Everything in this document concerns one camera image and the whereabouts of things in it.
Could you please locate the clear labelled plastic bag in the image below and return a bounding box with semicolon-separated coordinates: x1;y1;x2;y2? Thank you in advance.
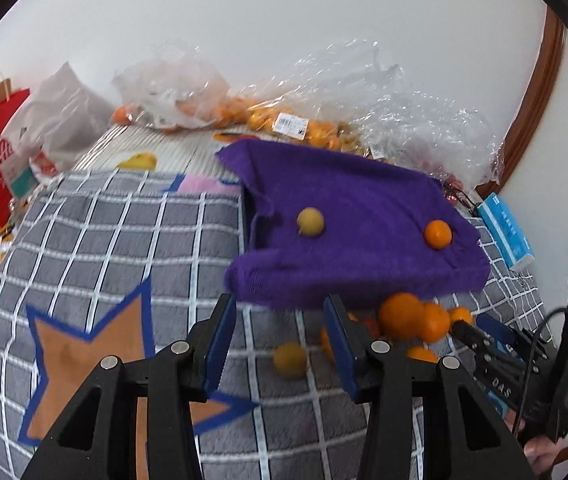
334;40;405;163
209;55;349;153

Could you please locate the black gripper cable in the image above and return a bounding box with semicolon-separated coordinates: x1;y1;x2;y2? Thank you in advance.
511;307;568;436

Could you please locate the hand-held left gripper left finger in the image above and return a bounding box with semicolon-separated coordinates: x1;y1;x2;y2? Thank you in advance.
21;292;237;480

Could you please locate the grey plaid blanket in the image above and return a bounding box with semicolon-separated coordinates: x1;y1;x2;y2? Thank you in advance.
0;169;550;480

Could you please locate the blue tissue pack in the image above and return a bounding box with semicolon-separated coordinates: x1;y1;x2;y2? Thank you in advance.
475;192;536;272

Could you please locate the white ribbed bed sheet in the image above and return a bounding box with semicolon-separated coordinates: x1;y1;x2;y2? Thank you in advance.
71;122;245;193

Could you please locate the yellow-green round fruit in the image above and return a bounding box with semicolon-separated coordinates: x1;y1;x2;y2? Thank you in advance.
273;342;309;380
297;207;325;237

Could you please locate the large crumpled clear bag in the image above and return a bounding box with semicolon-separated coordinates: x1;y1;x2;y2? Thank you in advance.
364;92;507;206

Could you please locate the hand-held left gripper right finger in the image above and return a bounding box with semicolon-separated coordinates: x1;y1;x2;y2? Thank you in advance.
323;294;537;480

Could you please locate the pile of bagged mandarins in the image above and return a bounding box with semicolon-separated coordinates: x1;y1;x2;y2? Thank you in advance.
112;103;139;126
211;97;345;152

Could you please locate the white plastic bag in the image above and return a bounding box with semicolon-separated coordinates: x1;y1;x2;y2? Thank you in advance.
1;61;117;198

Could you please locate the brown wooden door frame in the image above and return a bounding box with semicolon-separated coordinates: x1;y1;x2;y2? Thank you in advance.
474;5;567;198

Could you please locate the orange kumquat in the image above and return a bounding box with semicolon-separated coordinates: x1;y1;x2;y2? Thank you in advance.
448;306;474;328

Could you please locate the purple towel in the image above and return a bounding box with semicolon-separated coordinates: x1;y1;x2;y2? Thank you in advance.
215;139;491;311

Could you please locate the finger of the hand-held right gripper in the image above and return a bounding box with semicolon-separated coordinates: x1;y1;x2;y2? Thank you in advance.
450;321;495;361
475;313;540;353

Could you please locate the pile of yellow bagged fruits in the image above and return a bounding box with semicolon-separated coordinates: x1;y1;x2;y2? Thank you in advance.
336;127;389;161

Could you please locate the orange mandarin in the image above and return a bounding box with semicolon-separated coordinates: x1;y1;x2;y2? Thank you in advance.
406;346;440;365
378;292;425;339
416;302;451;343
424;220;453;250

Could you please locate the person's right hand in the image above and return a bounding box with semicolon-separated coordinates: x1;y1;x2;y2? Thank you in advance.
523;435;568;473

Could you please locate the pile of red bagged fruits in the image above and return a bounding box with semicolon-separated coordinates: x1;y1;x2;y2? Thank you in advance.
404;155;470;206

